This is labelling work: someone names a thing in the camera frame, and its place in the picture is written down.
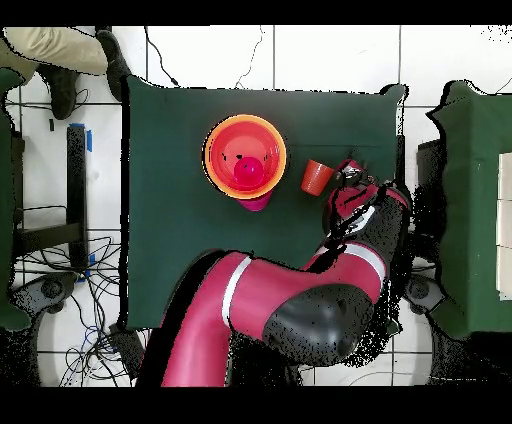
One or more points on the large yellow bowl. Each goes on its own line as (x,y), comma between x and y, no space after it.
(244,118)

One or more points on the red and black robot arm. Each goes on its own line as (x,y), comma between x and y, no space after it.
(272,288)

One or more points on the black power adapter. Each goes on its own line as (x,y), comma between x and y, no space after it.
(126,348)

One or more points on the black metal stand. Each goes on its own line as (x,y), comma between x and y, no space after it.
(76,180)

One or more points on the person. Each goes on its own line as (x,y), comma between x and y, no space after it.
(52,48)

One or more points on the green covered side table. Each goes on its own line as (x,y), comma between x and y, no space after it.
(4,200)
(472,200)

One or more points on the black box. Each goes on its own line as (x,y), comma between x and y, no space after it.
(430,180)

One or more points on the white box stack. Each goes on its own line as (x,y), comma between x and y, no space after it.
(504,224)

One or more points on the red plastic cup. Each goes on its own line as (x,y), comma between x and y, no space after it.
(248,172)

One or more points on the black chair base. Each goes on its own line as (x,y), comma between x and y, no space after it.
(420,290)
(52,288)

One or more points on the orange ribbed cup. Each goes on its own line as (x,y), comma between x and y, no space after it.
(316,178)

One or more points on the large red bowl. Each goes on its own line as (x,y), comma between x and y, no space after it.
(240,138)

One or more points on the dark green table cloth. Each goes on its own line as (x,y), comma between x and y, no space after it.
(168,240)

